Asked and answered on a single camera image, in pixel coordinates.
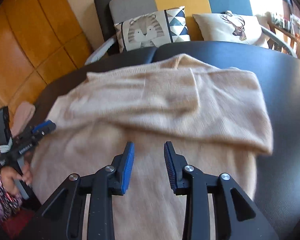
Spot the beige knit sweater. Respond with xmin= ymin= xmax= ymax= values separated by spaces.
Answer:
xmin=31 ymin=54 xmax=273 ymax=239

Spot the person's left hand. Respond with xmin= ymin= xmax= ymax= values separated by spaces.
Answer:
xmin=0 ymin=161 xmax=32 ymax=196

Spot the pink folded garment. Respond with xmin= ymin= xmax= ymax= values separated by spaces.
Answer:
xmin=11 ymin=101 xmax=36 ymax=138

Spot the tiger print cushion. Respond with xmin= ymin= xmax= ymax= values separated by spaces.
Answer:
xmin=114 ymin=6 xmax=190 ymax=53

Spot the wooden side shelf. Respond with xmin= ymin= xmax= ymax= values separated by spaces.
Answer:
xmin=266 ymin=8 xmax=300 ymax=59

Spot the deer print cushion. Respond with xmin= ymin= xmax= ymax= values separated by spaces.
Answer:
xmin=192 ymin=13 xmax=269 ymax=49

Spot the grey yellow blue sofa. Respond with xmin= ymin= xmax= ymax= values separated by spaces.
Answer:
xmin=108 ymin=0 xmax=298 ymax=58

